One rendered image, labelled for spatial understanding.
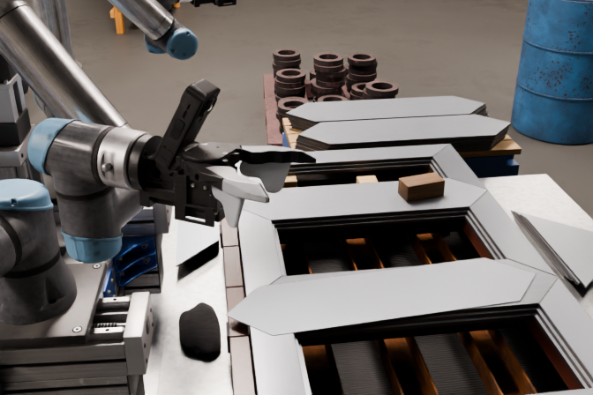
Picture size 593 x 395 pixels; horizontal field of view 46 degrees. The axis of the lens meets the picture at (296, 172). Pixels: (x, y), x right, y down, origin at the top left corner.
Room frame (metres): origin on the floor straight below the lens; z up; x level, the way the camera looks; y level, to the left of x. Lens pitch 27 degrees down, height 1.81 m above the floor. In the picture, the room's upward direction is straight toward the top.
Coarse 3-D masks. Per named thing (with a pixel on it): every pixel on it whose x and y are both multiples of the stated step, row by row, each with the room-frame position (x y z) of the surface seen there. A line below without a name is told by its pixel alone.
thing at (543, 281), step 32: (384, 160) 2.02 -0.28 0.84; (416, 160) 2.03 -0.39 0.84; (288, 224) 1.64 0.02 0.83; (320, 224) 1.65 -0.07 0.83; (352, 224) 1.65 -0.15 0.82; (384, 224) 1.66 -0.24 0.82; (480, 224) 1.62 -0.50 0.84; (544, 288) 1.32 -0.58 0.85; (384, 320) 1.22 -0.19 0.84; (416, 320) 1.23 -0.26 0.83; (448, 320) 1.23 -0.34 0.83; (480, 320) 1.24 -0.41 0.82; (544, 320) 1.22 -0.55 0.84; (256, 384) 1.02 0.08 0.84
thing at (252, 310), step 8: (256, 288) 1.32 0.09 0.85; (248, 296) 1.29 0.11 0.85; (256, 296) 1.29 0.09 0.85; (240, 304) 1.26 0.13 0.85; (248, 304) 1.26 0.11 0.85; (256, 304) 1.26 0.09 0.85; (264, 304) 1.26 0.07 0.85; (240, 312) 1.23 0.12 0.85; (248, 312) 1.23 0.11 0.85; (256, 312) 1.23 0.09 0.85; (264, 312) 1.23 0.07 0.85; (248, 320) 1.21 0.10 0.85; (256, 320) 1.21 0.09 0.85; (264, 320) 1.21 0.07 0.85; (256, 328) 1.18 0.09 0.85; (264, 328) 1.18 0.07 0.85
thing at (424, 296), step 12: (396, 276) 1.37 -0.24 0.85; (408, 276) 1.37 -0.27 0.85; (420, 276) 1.37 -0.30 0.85; (408, 288) 1.32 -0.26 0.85; (420, 288) 1.32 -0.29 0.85; (432, 288) 1.32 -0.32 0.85; (420, 300) 1.28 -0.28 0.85; (432, 300) 1.28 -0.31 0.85; (444, 300) 1.28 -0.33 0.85; (420, 312) 1.23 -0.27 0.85; (432, 312) 1.23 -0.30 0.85
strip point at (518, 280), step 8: (496, 264) 1.42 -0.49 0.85; (504, 264) 1.42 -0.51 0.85; (496, 272) 1.39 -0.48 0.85; (504, 272) 1.39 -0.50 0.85; (512, 272) 1.39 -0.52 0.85; (520, 272) 1.39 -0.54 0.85; (528, 272) 1.39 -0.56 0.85; (504, 280) 1.35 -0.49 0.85; (512, 280) 1.35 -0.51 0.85; (520, 280) 1.35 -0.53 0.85; (528, 280) 1.35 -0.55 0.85; (512, 288) 1.32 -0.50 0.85; (520, 288) 1.32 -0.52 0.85; (520, 296) 1.29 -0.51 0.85
